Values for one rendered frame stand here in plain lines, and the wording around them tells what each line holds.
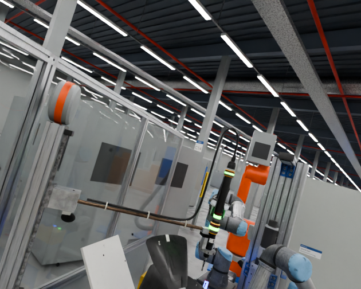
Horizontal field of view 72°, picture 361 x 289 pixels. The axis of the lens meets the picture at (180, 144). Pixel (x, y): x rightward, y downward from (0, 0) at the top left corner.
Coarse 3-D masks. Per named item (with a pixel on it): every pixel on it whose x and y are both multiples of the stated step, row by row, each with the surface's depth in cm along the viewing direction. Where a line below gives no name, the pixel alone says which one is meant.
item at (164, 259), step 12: (156, 240) 112; (180, 240) 118; (156, 252) 109; (168, 252) 111; (180, 252) 114; (156, 264) 106; (168, 264) 108; (180, 264) 110; (168, 276) 105; (180, 276) 107; (168, 288) 102
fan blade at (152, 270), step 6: (150, 270) 82; (156, 270) 85; (144, 276) 80; (150, 276) 82; (156, 276) 84; (144, 282) 79; (150, 282) 81; (156, 282) 83; (162, 282) 86; (144, 288) 79; (150, 288) 81; (156, 288) 83; (162, 288) 85
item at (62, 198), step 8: (56, 184) 91; (48, 192) 88; (56, 192) 87; (64, 192) 88; (72, 192) 89; (80, 192) 93; (48, 200) 88; (56, 200) 88; (64, 200) 88; (72, 200) 89; (56, 208) 88; (64, 208) 88; (72, 208) 89
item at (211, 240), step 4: (232, 160) 109; (228, 164) 109; (232, 164) 108; (232, 168) 108; (212, 236) 106; (208, 240) 106; (212, 240) 106; (208, 244) 106; (212, 244) 106; (208, 248) 106; (204, 256) 106; (208, 256) 106
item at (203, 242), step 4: (204, 228) 105; (200, 232) 108; (204, 232) 105; (208, 232) 106; (204, 236) 105; (208, 236) 105; (204, 240) 105; (200, 244) 107; (204, 244) 105; (200, 248) 107; (204, 248) 105; (212, 248) 109; (204, 252) 105; (208, 252) 104; (212, 252) 104
